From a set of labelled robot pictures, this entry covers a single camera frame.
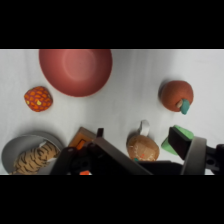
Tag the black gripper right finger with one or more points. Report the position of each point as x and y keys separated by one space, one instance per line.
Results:
x=194 y=156

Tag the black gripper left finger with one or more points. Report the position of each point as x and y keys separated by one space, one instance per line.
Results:
x=116 y=156

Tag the green triangle plush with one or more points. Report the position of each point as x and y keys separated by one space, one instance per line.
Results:
x=166 y=146

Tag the pink bowl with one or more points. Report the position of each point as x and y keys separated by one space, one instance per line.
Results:
x=75 y=70

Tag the grey bowl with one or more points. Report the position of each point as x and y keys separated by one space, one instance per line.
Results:
x=20 y=143

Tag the brown plush with white loop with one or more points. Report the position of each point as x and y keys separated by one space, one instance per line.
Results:
x=142 y=148

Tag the orange plush with teal stem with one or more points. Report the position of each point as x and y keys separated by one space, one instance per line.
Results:
x=176 y=94

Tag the tiger striped plush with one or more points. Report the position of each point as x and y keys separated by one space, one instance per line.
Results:
x=35 y=160

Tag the red orange strawberry plush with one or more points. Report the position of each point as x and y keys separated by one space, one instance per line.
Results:
x=38 y=99

